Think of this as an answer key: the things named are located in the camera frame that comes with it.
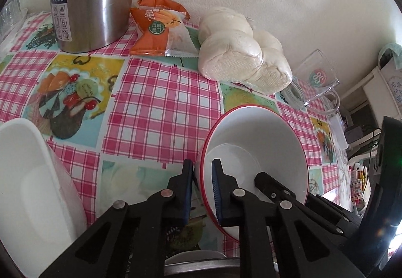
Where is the white chair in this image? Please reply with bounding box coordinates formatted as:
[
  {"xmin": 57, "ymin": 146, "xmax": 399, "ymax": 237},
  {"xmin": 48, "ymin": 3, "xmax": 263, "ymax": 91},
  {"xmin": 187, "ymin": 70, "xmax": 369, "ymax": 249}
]
[{"xmin": 341, "ymin": 60, "xmax": 401, "ymax": 127}]

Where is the orange snack packet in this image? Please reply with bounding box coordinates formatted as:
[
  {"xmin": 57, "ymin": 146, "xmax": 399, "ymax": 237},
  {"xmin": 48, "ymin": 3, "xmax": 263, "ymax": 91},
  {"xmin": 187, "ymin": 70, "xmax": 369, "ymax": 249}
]
[{"xmin": 129, "ymin": 0, "xmax": 198, "ymax": 57}]

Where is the stainless steel basin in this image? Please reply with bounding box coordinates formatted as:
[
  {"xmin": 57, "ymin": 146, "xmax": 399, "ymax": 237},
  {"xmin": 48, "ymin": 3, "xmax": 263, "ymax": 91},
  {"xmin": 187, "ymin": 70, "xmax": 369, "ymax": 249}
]
[{"xmin": 164, "ymin": 250, "xmax": 240, "ymax": 277}]

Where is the pink plaid fruit tablecloth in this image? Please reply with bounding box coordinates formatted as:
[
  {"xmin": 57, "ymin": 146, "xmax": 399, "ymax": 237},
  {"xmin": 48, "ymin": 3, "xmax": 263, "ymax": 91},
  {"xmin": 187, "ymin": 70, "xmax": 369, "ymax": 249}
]
[{"xmin": 0, "ymin": 12, "xmax": 350, "ymax": 260}]

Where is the clear glass mug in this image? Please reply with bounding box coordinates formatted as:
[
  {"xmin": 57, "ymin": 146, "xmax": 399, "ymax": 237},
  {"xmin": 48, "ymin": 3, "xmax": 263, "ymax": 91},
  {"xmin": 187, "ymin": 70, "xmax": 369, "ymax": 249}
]
[{"xmin": 281, "ymin": 49, "xmax": 340, "ymax": 116}]

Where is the white square bowl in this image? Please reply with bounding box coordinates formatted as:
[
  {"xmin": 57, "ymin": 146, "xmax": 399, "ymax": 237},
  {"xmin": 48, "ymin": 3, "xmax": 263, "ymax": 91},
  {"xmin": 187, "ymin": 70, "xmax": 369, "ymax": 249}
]
[{"xmin": 1, "ymin": 118, "xmax": 87, "ymax": 277}]

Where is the bag of white steamed buns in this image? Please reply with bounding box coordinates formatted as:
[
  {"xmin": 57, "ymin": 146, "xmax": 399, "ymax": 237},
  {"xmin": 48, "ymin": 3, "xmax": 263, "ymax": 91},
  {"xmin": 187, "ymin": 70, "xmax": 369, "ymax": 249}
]
[{"xmin": 197, "ymin": 6, "xmax": 293, "ymax": 95}]

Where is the white bowl with red rim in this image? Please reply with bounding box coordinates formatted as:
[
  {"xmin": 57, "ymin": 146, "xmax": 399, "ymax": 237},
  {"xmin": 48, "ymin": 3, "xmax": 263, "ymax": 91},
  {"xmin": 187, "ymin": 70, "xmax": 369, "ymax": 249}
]
[{"xmin": 195, "ymin": 104, "xmax": 309, "ymax": 224}]

